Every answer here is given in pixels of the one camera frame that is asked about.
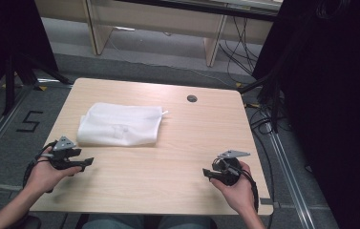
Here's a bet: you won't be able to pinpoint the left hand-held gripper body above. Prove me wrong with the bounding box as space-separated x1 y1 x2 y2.
42 135 77 171

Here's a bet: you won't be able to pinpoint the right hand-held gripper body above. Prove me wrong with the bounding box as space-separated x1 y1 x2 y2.
211 150 251 187

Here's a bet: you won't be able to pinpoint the white cloth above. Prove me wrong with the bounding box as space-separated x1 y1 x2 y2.
75 101 169 148

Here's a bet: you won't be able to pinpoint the person's right hand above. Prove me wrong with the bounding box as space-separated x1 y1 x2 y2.
210 160 260 218

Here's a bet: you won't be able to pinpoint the person's left hand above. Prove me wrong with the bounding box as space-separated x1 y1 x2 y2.
24 155 83 195

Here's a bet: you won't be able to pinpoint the grey tape strip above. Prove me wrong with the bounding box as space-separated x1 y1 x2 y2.
259 197 281 210

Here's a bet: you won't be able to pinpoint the person's legs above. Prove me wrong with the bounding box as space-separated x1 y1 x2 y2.
81 213 214 229

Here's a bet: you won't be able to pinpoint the black metal stand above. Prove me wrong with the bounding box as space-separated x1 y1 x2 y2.
238 72 285 134
1 52 73 116

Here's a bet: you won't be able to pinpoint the black curtain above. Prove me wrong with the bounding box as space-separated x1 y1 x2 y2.
251 0 360 229
0 0 59 111

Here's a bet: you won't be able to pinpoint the light wooden desk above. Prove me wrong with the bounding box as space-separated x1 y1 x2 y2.
33 0 285 68

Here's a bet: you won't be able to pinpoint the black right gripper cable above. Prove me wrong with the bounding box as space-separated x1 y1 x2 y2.
236 167 261 214

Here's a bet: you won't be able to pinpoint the black cables beside table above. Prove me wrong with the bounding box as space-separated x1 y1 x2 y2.
244 100 277 229

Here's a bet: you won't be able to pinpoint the bundle of black floor cables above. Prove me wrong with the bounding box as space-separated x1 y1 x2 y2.
218 15 263 78

